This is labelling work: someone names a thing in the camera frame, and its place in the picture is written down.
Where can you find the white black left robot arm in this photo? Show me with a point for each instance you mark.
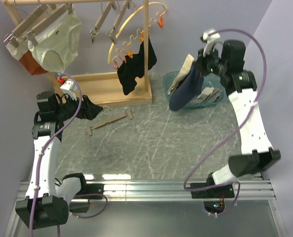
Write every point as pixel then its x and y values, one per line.
pixel 46 204

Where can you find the grey and pink underwear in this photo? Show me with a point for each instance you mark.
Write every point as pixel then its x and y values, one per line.
pixel 208 95

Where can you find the wooden rack base tray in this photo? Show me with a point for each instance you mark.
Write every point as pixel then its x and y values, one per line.
pixel 104 89

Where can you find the cream white hanging underwear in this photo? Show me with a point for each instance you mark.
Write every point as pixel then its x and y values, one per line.
pixel 57 45

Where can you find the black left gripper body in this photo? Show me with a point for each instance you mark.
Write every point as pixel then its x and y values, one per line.
pixel 65 110

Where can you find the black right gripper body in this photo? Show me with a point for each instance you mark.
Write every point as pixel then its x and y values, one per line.
pixel 210 63

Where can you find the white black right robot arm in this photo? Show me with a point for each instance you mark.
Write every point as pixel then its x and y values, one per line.
pixel 257 153

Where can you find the beige clip hanger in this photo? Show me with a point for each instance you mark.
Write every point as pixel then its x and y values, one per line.
pixel 105 11
pixel 128 113

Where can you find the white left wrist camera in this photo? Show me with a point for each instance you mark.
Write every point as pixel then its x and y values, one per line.
pixel 68 86

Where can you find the beige hanging clip hanger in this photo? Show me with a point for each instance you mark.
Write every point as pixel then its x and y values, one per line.
pixel 105 11

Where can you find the beige hanger far left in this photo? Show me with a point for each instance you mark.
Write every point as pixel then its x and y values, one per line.
pixel 30 21

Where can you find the beige hanger holding underwear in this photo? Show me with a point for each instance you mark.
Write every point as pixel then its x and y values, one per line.
pixel 46 22

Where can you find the orange cream hanging underwear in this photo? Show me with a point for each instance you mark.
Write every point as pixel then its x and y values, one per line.
pixel 24 56

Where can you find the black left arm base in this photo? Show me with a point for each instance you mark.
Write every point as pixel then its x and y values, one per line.
pixel 92 188

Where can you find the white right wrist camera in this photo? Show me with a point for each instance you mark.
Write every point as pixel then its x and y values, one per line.
pixel 210 37

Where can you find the teal plastic basin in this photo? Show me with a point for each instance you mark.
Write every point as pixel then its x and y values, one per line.
pixel 210 80

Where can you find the navy underwear cream waistband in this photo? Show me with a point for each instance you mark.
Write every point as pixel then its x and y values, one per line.
pixel 186 84

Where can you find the wooden rack right post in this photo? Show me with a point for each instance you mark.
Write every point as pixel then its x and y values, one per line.
pixel 146 36

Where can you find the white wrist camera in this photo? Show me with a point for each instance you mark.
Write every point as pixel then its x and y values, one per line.
pixel 210 37
pixel 68 86

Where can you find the yellow curved clip hanger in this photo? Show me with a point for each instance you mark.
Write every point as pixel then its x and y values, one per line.
pixel 121 49

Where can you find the wooden rack top bar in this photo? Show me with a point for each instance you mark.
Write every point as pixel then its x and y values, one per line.
pixel 35 2

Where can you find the aluminium mounting rail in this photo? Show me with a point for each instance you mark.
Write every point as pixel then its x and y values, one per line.
pixel 172 190

